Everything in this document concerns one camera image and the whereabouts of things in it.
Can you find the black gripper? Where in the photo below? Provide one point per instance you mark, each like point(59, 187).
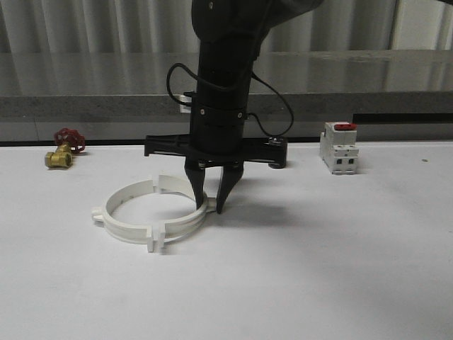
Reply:
point(215, 139)

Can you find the white half-ring pipe clamp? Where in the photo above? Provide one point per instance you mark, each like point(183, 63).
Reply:
point(180, 226)
point(125, 232)

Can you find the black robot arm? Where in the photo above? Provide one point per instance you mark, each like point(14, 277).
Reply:
point(230, 33)

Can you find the black cylindrical capacitor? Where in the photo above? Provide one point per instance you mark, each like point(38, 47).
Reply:
point(280, 142)

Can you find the brass valve red handwheel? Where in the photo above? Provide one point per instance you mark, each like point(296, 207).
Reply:
point(69, 142)

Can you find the grey stone counter ledge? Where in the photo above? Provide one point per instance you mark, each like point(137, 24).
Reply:
point(387, 86)

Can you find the white circuit breaker red switch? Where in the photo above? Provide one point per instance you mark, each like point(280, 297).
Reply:
point(338, 149)

